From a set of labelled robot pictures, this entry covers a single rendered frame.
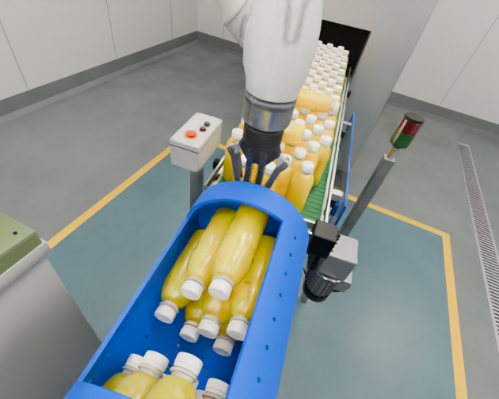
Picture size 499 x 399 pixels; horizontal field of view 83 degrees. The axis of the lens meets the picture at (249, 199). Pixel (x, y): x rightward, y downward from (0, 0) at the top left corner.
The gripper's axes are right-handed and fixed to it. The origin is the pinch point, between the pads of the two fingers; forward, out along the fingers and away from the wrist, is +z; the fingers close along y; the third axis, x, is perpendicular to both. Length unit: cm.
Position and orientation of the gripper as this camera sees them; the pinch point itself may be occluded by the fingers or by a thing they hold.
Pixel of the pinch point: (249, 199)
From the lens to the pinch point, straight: 65.8
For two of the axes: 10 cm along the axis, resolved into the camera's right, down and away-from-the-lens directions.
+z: -1.4, 7.0, 7.0
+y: -9.4, -3.1, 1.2
